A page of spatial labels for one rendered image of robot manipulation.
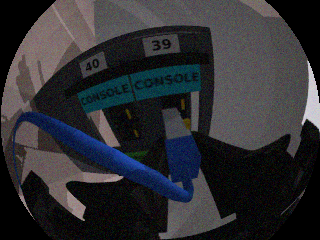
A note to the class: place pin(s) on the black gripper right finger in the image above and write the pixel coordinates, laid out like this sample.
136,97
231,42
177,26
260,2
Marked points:
231,171

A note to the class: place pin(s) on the blue network cable with plug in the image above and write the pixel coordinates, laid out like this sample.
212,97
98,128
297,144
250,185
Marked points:
182,153

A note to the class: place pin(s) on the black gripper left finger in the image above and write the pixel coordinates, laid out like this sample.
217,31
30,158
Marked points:
127,197

